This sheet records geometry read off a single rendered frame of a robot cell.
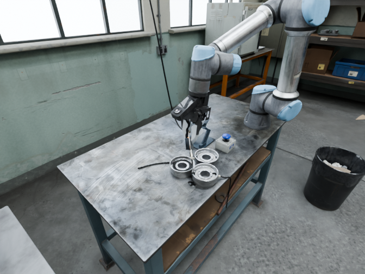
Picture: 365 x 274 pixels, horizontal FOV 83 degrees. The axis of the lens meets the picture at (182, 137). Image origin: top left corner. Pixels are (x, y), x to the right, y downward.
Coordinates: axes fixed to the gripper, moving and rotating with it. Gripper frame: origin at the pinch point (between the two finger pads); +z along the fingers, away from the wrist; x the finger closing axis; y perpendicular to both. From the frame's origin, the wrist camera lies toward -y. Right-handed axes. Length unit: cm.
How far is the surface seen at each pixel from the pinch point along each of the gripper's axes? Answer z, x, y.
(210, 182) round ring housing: 10.4, -15.7, -3.6
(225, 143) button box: 5.8, -6.6, 20.1
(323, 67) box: -9, 18, 351
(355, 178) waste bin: 39, -63, 110
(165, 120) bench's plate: 10.6, 37.2, 22.8
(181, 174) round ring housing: 11.2, -4.4, -7.4
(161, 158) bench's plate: 13.8, 11.8, -3.5
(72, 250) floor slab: 99, 59, -35
